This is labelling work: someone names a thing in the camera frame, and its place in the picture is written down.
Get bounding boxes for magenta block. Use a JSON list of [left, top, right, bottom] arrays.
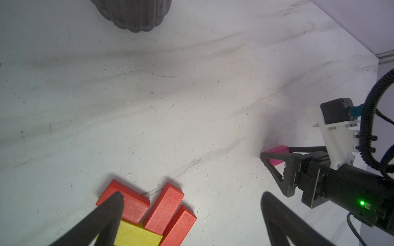
[[264, 145, 290, 167]]

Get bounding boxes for red block middle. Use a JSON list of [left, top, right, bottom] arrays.
[[143, 182, 184, 235]]

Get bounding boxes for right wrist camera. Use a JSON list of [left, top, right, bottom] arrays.
[[306, 98, 360, 170]]

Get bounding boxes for red block upper left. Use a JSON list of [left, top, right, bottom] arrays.
[[96, 179, 150, 224]]

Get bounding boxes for red block right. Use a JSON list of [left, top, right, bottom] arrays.
[[160, 205, 197, 246]]

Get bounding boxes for yellow block upper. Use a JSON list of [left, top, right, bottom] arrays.
[[114, 220, 163, 246]]

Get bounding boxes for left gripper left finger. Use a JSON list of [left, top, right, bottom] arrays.
[[52, 192, 124, 246]]

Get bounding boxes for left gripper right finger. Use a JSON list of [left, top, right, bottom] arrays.
[[260, 192, 333, 246]]

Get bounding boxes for red block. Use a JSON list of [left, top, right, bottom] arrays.
[[160, 205, 197, 246], [96, 179, 150, 224], [143, 182, 184, 235]]

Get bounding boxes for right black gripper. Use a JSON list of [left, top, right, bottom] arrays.
[[260, 146, 394, 235]]

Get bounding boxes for dark glass vase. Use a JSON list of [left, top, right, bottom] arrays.
[[91, 0, 172, 33]]

